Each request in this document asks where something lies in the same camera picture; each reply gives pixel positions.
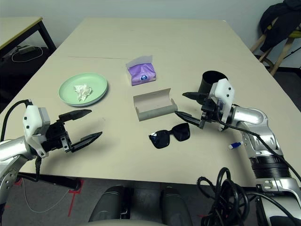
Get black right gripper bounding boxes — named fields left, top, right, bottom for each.
left=174, top=91, right=224, bottom=129

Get white tissue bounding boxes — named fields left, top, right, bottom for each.
left=73, top=83, right=93, bottom=102

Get white cable loop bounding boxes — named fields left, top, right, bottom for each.
left=11, top=46, right=43, bottom=63

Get black tripod stand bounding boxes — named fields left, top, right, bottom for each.
left=283, top=47, right=301, bottom=59

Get black cable bundle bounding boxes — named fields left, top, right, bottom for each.
left=197, top=167, right=257, bottom=226

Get black cup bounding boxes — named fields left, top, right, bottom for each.
left=198, top=70, right=229, bottom=104

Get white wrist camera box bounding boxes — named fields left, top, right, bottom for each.
left=208, top=79, right=236, bottom=131
left=22, top=105, right=51, bottom=158

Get dark robot left leg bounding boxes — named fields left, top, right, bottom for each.
left=88, top=185, right=129, bottom=223

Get wooden stool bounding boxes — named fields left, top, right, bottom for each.
left=249, top=21, right=301, bottom=76

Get dark robot leg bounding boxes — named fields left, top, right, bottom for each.
left=88, top=185, right=129, bottom=223
left=159, top=186, right=192, bottom=224

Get white power adapter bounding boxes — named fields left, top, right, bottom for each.
left=17, top=46, right=36, bottom=54

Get purple tissue pack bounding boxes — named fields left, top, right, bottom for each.
left=125, top=55, right=157, bottom=87

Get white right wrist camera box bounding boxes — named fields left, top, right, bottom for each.
left=208, top=79, right=236, bottom=131

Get light blue plate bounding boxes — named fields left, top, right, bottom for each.
left=63, top=82, right=109, bottom=108

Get black table base bar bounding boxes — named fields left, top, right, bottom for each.
left=17, top=171, right=80, bottom=191

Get beige side table black frame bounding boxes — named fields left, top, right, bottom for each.
left=0, top=16, right=57, bottom=51

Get light green plate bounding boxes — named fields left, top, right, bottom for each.
left=58, top=72, right=108, bottom=105

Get dark robot right leg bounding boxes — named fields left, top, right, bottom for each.
left=159, top=186, right=192, bottom=224

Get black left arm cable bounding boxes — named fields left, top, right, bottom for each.
left=0, top=99, right=43, bottom=182

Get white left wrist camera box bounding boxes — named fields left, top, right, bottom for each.
left=22, top=105, right=51, bottom=158

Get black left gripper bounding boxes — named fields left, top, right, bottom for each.
left=43, top=109, right=103, bottom=154

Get grey glasses case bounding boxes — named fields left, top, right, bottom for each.
left=133, top=88, right=179, bottom=122

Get black jacket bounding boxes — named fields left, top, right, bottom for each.
left=259, top=0, right=301, bottom=53

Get black sunglasses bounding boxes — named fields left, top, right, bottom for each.
left=148, top=122, right=191, bottom=149

